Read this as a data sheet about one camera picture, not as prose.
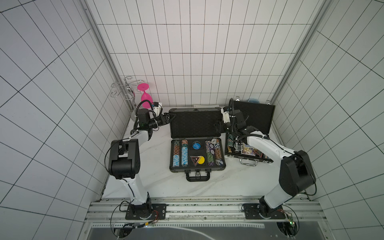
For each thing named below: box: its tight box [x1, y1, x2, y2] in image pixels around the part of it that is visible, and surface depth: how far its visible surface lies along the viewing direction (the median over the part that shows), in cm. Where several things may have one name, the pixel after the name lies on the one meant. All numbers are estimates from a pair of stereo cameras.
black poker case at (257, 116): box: [225, 100, 276, 167], surface depth 94 cm
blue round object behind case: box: [248, 98, 260, 104], surface depth 119 cm
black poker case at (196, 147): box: [168, 107, 227, 182], surface depth 90 cm
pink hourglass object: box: [137, 83, 154, 109], surface depth 97 cm
